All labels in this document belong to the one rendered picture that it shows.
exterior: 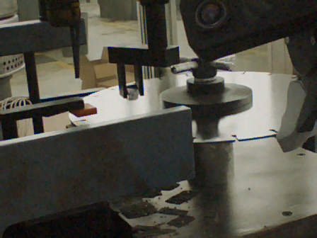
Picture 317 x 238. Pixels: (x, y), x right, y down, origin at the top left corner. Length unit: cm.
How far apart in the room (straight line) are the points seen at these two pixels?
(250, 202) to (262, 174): 9
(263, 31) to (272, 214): 31
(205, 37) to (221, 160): 35
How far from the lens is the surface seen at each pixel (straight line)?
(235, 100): 71
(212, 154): 74
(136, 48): 68
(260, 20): 41
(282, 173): 79
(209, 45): 41
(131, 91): 71
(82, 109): 67
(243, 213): 68
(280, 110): 69
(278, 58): 137
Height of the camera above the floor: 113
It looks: 16 degrees down
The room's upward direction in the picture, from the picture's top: 4 degrees counter-clockwise
